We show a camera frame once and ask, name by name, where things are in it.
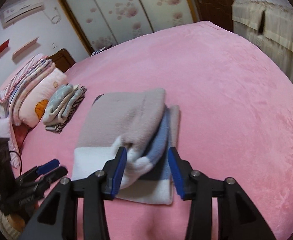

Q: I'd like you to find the colour block knit sweater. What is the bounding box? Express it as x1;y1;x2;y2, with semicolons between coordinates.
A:
72;88;180;205

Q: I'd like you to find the black cable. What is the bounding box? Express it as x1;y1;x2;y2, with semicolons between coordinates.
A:
9;150;23;178

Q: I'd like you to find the cream fuzzy sweater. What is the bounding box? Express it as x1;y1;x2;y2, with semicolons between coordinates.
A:
0;183;22;240

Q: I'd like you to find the cream ruffled covered furniture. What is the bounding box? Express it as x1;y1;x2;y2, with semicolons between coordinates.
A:
232;0;293;83

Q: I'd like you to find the dark brown wooden door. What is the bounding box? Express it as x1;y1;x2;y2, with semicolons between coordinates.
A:
194;0;234;32

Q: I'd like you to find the dark wooden headboard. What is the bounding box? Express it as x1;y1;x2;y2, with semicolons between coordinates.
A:
48;48;76;73

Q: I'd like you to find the floral sliding wardrobe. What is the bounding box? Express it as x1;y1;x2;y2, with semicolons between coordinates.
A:
58;0;198;54

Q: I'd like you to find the small box on nightstand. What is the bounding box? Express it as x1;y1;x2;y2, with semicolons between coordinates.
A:
90;45;112;57

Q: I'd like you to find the pink wall shelf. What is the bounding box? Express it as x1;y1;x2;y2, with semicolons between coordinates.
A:
12;37;38;60

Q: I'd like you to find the striped folded garment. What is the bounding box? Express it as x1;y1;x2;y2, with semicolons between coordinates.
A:
44;85;87;134

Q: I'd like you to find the pink plush bed blanket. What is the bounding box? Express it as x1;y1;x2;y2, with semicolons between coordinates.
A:
22;21;293;239

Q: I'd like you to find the striped folded thin quilt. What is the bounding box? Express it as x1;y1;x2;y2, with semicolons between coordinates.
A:
0;54;55;126

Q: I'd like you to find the pink cartoon folded quilt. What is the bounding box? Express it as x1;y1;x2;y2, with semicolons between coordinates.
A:
18;68;68;128

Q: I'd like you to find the pink embroidered pillow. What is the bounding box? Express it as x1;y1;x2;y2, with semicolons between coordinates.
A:
0;118;21;169

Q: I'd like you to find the white wall air conditioner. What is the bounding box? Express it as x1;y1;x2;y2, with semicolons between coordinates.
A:
0;0;45;29

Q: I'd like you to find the person left hand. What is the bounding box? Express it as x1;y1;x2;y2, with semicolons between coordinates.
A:
7;214;26;232

